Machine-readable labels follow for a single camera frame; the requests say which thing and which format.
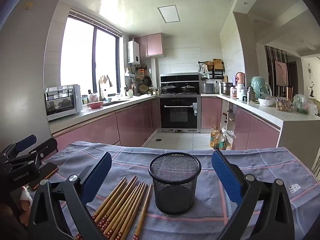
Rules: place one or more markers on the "cooking oil bottle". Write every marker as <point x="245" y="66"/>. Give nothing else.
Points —
<point x="220" y="140"/>
<point x="213" y="137"/>

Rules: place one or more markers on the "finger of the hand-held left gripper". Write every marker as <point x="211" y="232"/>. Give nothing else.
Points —
<point x="26" y="141"/>
<point x="47" y="147"/>

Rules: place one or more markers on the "white bowl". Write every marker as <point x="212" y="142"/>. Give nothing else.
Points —
<point x="266" y="102"/>

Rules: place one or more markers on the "wall clock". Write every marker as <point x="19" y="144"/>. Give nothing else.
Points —
<point x="310" y="70"/>

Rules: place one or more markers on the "person's left hand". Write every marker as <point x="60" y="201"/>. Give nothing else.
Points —
<point x="26" y="201"/>

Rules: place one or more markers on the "kitchen window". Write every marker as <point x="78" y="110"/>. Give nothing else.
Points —
<point x="77" y="55"/>

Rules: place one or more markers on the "pink bowl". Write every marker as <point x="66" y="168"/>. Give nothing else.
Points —
<point x="95" y="105"/>

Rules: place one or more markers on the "red label jar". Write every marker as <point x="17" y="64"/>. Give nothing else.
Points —
<point x="234" y="93"/>

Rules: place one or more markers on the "pink kitchen base cabinets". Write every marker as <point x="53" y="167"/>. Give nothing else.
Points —
<point x="135" y="122"/>

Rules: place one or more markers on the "blue plaid tablecloth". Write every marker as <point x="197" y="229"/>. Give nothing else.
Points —
<point x="190" y="230"/>

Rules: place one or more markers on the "white plastic bag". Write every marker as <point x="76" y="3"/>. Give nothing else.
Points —
<point x="228" y="137"/>

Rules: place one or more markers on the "black smartphone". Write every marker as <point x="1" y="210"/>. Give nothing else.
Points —
<point x="46" y="171"/>

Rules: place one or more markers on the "hanging dish cloth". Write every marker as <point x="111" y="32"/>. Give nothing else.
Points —
<point x="106" y="80"/>

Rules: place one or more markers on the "steel thermos bottle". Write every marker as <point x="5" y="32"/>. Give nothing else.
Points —
<point x="251" y="95"/>

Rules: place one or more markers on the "pink wall picture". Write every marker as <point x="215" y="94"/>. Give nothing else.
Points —
<point x="281" y="72"/>

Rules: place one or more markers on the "dark slatted partition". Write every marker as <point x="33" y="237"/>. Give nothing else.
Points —
<point x="269" y="62"/>

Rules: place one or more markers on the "ceiling light panel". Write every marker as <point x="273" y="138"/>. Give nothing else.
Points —
<point x="168" y="13"/>

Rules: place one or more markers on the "green plastic bag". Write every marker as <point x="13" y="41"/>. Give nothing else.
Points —
<point x="302" y="103"/>

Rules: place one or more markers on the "black built-in oven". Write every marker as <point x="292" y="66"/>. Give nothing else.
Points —
<point x="178" y="112"/>

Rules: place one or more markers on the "black mesh pen holder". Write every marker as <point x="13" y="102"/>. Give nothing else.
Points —
<point x="175" y="192"/>

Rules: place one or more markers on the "black wok with lid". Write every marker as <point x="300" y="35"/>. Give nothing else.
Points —
<point x="188" y="88"/>
<point x="170" y="88"/>

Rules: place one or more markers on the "steel sink faucet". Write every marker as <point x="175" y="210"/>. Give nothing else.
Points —
<point x="100" y="92"/>

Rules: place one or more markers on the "black range hood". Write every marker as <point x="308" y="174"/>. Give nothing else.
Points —
<point x="178" y="78"/>

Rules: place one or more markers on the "black frying pan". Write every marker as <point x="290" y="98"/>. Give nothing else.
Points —
<point x="148" y="80"/>

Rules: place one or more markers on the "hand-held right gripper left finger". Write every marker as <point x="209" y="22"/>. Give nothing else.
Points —
<point x="97" y="180"/>

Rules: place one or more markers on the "white canister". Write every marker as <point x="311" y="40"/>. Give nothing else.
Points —
<point x="241" y="92"/>

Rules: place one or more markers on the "white countertop oven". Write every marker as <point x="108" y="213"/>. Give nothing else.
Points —
<point x="62" y="102"/>

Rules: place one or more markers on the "steel stock pot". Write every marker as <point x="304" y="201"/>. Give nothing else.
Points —
<point x="226" y="88"/>

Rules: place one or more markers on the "woven basket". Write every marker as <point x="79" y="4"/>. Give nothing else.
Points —
<point x="143" y="88"/>

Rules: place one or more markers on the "black wall rack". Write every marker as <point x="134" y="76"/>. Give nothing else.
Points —
<point x="217" y="74"/>

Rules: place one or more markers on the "pink wall cabinet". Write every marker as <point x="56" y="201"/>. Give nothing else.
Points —
<point x="150" y="45"/>

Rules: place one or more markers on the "small steel kettle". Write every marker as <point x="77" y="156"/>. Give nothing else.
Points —
<point x="155" y="91"/>

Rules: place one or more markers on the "clear food container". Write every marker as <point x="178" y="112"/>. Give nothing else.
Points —
<point x="283" y="105"/>

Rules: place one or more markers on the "grey refrigerator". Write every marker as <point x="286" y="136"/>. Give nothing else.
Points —
<point x="27" y="62"/>

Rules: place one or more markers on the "pink kettle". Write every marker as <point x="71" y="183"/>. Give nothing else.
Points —
<point x="241" y="78"/>

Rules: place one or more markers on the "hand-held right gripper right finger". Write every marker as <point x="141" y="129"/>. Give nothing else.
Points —
<point x="225" y="175"/>

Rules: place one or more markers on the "wooden cutting board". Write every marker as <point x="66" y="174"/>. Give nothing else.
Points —
<point x="218" y="64"/>

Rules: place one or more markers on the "bundle of wooden chopsticks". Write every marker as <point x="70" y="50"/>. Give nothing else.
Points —
<point x="117" y="205"/>

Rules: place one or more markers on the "white water heater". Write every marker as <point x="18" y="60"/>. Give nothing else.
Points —
<point x="133" y="52"/>

